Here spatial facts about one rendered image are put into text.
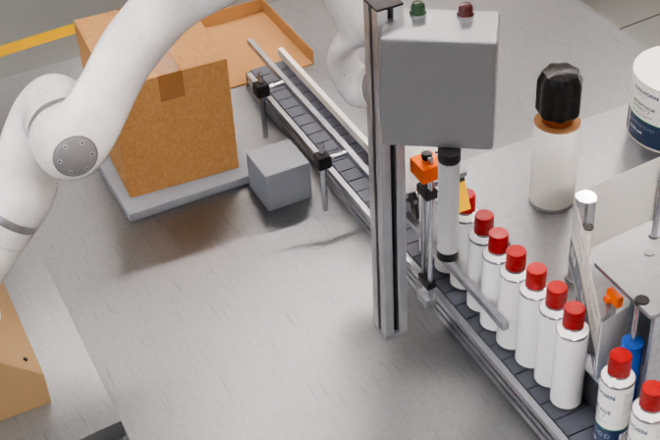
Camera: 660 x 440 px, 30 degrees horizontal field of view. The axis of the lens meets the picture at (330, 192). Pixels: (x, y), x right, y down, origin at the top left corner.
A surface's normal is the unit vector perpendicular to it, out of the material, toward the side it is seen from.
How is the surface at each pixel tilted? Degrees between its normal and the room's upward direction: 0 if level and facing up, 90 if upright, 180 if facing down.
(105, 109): 70
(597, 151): 0
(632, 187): 90
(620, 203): 90
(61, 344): 0
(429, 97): 90
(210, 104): 90
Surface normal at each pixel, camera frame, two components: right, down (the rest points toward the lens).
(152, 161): 0.39, 0.55
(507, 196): -0.04, -0.79
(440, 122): -0.15, 0.61
